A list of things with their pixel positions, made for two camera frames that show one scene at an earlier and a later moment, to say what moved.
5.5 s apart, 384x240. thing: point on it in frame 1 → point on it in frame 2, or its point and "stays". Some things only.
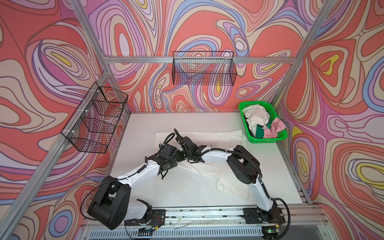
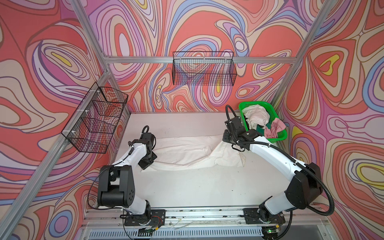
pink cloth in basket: x=277 y=125 stays
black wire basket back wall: x=203 y=68 stays
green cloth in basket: x=260 y=130 stays
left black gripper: x=174 y=162 → x=144 y=165
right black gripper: x=179 y=157 → x=226 y=137
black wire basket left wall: x=92 y=125 stays
